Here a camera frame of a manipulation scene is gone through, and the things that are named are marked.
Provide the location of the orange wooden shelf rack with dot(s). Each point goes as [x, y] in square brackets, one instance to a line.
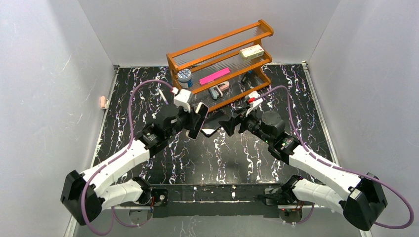
[214, 71]

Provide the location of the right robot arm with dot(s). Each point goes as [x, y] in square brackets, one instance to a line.
[360, 199]

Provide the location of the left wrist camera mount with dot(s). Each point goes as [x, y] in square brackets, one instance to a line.
[182, 98]

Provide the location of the pink flat bar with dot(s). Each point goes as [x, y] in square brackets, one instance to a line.
[214, 76]

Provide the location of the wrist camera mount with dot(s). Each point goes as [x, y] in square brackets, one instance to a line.
[254, 100]
[182, 98]

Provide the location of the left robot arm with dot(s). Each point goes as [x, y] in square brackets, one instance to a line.
[86, 194]

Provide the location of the blue lidded jar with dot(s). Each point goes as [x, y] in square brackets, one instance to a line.
[185, 78]

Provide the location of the black smartphone on table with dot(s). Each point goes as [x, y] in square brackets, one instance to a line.
[211, 124]

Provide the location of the pink wall hook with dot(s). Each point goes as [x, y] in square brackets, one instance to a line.
[104, 103]

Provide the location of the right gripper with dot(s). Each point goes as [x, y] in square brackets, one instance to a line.
[238, 121]

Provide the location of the aluminium front frame rail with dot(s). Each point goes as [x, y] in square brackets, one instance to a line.
[212, 200]

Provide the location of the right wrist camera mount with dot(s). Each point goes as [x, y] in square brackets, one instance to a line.
[254, 100]

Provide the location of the purple white pen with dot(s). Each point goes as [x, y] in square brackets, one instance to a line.
[163, 96]

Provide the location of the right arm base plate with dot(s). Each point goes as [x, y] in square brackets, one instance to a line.
[279, 195]

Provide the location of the small black clip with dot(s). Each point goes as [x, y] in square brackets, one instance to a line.
[245, 77]

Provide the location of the cream rectangular box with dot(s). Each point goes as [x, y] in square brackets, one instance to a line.
[251, 52]

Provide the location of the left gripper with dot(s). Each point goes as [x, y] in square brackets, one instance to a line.
[188, 119]

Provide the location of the pink and blue stapler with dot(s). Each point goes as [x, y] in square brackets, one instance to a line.
[216, 92]

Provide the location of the phone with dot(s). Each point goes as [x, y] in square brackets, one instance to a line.
[198, 119]

